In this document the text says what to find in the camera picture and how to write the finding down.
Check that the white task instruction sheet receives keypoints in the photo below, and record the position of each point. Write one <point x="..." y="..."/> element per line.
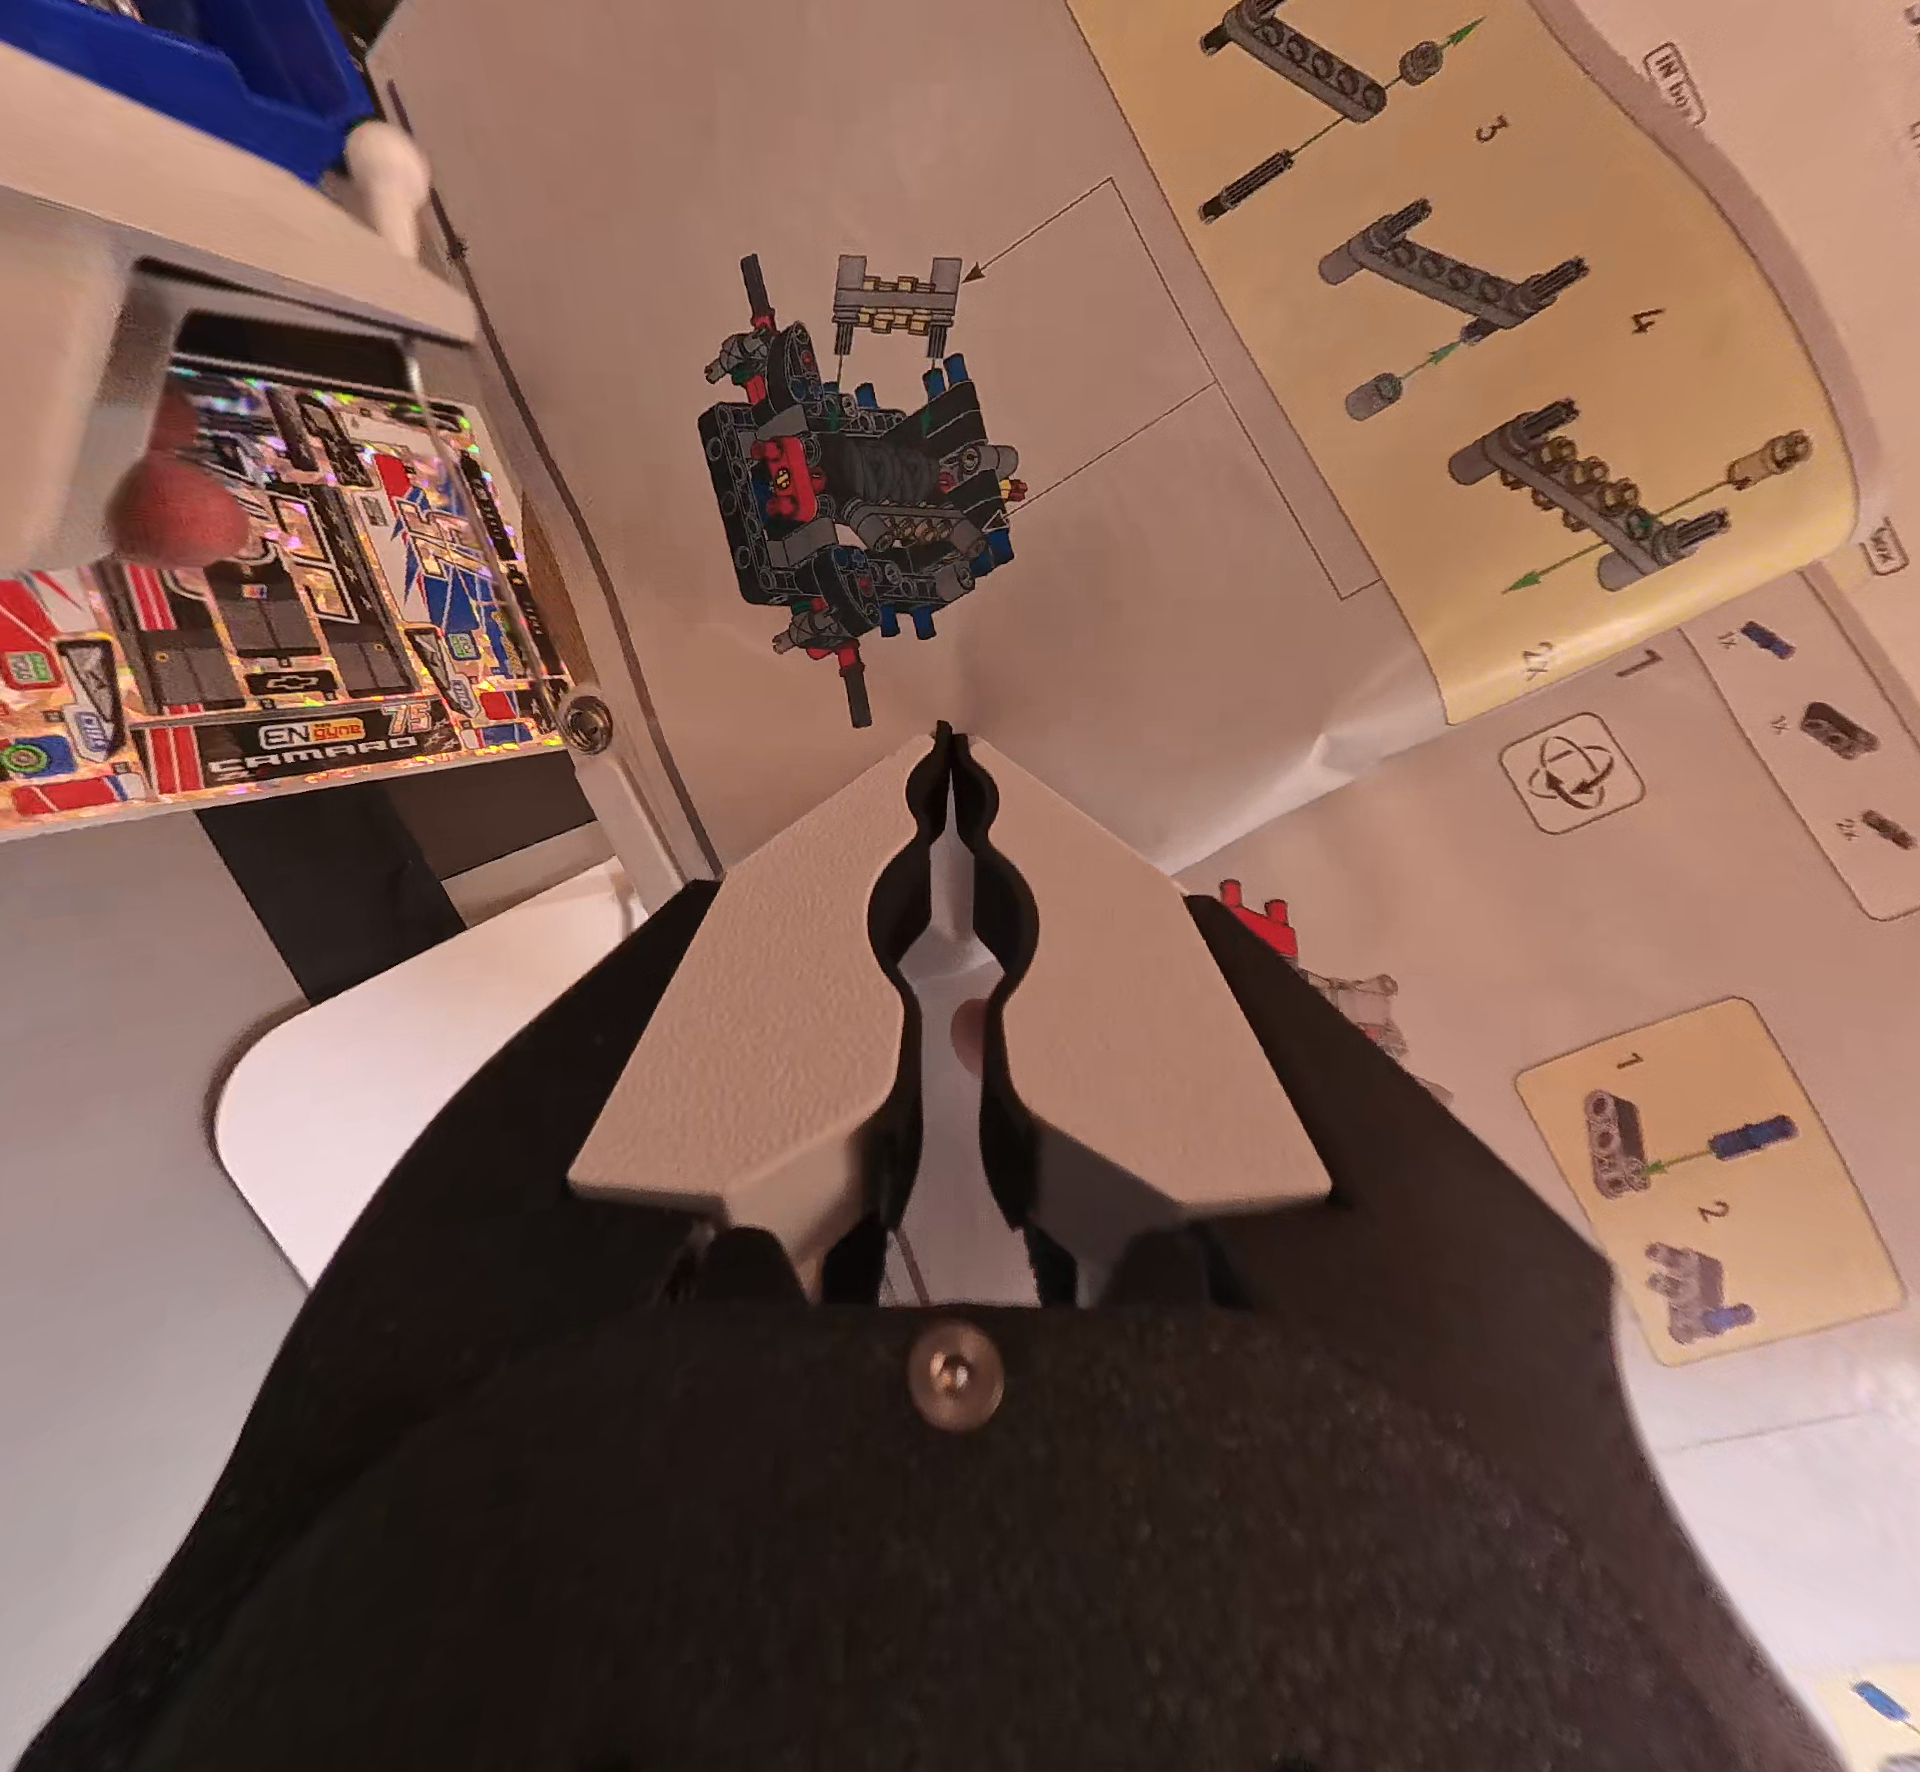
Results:
<point x="1800" y="32"/>

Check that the blue plastic bin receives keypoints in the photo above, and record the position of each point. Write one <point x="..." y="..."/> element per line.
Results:
<point x="195" y="16"/>

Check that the person's left hand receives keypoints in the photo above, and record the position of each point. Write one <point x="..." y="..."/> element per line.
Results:
<point x="188" y="512"/>

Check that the lego instruction booklet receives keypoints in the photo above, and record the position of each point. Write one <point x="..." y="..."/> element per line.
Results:
<point x="900" y="152"/>

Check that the holographic sticker sheet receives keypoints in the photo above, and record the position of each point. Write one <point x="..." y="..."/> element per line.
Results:
<point x="301" y="603"/>

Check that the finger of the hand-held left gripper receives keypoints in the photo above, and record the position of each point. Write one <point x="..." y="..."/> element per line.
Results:
<point x="225" y="190"/>

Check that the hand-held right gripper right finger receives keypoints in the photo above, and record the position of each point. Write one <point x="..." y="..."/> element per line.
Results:
<point x="1155" y="1036"/>

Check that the white book stand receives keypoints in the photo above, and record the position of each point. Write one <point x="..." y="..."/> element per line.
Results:
<point x="421" y="1053"/>

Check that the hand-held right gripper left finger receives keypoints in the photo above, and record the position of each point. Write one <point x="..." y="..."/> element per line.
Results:
<point x="750" y="1036"/>

